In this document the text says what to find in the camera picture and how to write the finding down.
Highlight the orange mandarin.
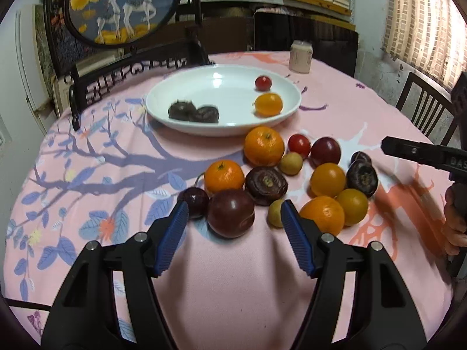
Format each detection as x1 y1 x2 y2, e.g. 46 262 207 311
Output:
244 126 285 167
203 160 245 195
299 196 346 236

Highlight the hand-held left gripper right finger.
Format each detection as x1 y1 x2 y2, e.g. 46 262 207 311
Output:
280 200 427 350

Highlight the small yellow-green fruit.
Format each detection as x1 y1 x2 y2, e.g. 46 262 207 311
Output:
280 152 304 176
268 199 289 228

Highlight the pink floral tablecloth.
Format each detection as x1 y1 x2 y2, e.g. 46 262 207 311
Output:
4 51 464 350

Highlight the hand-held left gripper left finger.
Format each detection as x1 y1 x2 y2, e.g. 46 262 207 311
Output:
41 200 190 350

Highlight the brick pattern curtain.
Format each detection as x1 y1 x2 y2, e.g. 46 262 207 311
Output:
382 0 467 90

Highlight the small dark water chestnut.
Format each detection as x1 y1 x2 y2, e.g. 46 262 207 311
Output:
350 151 373 166

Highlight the dark wooden chair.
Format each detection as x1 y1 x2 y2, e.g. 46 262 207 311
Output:
396 71 460 146

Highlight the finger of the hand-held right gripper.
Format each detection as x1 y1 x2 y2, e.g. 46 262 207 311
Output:
381 136 445 170

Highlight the person's right hand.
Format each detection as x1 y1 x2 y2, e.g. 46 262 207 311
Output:
443 182 467 257

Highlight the black panel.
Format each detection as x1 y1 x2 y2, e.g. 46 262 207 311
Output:
253 11 360 77

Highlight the dark red plum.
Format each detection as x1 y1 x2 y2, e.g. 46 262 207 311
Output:
310 136 342 168
207 189 255 237

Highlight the white door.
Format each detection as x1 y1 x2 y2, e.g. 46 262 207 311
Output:
15 7 61 117

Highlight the cream glass jar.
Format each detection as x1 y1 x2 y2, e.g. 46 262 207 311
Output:
289 40 313 74

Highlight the round deer embroidery table screen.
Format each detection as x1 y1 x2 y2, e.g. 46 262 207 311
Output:
43 0 219 132

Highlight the yellow tomato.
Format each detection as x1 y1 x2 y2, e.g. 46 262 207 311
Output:
309 162 346 198
253 93 284 118
336 188 369 227

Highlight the brown cardboard box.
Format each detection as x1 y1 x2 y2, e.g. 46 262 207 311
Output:
201 17 255 52

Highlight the dark cherry with stem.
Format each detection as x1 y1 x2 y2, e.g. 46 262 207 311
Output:
177 172 210 220

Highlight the white oval plate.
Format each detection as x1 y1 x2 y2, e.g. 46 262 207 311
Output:
145 64 302 137

